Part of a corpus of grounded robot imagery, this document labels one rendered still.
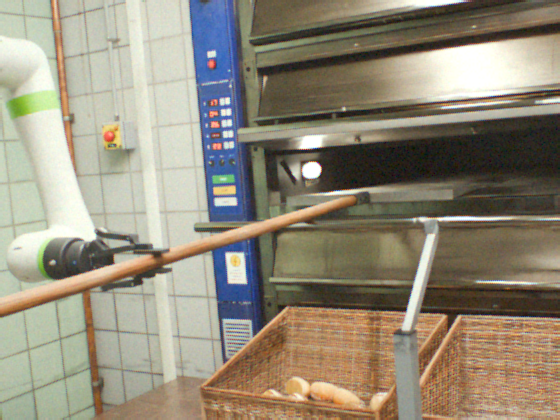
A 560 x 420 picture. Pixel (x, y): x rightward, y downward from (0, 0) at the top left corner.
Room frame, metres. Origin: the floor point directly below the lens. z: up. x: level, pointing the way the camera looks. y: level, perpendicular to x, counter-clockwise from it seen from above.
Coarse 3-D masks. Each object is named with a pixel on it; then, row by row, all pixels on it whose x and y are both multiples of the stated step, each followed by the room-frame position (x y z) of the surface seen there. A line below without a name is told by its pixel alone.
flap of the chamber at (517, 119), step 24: (384, 120) 2.08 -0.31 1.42; (408, 120) 2.04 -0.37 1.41; (432, 120) 2.00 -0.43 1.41; (456, 120) 1.96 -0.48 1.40; (480, 120) 1.93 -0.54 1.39; (504, 120) 1.92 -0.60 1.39; (528, 120) 1.92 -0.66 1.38; (552, 120) 1.91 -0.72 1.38; (264, 144) 2.37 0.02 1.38; (288, 144) 2.36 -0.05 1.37; (312, 144) 2.36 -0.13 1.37; (336, 144) 2.35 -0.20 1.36
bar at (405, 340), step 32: (224, 224) 2.10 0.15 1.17; (320, 224) 1.94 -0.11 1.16; (352, 224) 1.89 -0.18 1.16; (384, 224) 1.84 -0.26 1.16; (416, 224) 1.80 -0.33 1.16; (448, 224) 1.75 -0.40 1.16; (480, 224) 1.71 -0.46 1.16; (512, 224) 1.67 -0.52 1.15; (544, 224) 1.64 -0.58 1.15; (416, 288) 1.67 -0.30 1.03; (416, 320) 1.63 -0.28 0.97; (416, 352) 1.60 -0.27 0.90; (416, 384) 1.59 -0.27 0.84; (416, 416) 1.58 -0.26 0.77
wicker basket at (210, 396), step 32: (288, 320) 2.40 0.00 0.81; (320, 320) 2.34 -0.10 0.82; (352, 320) 2.27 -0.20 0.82; (384, 320) 2.21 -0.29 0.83; (256, 352) 2.25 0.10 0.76; (288, 352) 2.38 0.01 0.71; (320, 352) 2.31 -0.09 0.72; (352, 352) 2.25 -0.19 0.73; (384, 352) 2.19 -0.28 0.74; (224, 384) 2.12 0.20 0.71; (256, 384) 2.24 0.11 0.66; (384, 384) 2.17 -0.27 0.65; (224, 416) 1.99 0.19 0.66; (256, 416) 1.93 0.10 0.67; (288, 416) 1.87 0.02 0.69; (320, 416) 1.81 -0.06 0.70; (352, 416) 1.77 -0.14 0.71; (384, 416) 1.76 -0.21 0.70
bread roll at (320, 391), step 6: (312, 384) 2.24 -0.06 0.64; (318, 384) 2.21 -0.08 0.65; (324, 384) 2.21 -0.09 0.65; (330, 384) 2.21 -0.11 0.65; (312, 390) 2.22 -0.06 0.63; (318, 390) 2.20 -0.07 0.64; (324, 390) 2.19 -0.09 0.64; (330, 390) 2.19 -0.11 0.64; (312, 396) 2.22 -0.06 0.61; (318, 396) 2.20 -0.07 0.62; (324, 396) 2.19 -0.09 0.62; (330, 396) 2.18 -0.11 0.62; (324, 402) 2.20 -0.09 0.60
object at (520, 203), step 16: (272, 208) 2.46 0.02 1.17; (288, 208) 2.43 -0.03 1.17; (304, 208) 2.39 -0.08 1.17; (352, 208) 2.30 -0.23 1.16; (368, 208) 2.27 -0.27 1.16; (384, 208) 2.25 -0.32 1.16; (400, 208) 2.22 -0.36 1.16; (416, 208) 2.19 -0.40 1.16; (432, 208) 2.16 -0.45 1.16; (448, 208) 2.14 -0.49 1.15; (464, 208) 2.11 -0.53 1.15; (480, 208) 2.09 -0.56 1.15; (496, 208) 2.06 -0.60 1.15; (512, 208) 2.04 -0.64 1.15; (528, 208) 2.02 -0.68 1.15; (544, 208) 1.99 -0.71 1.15
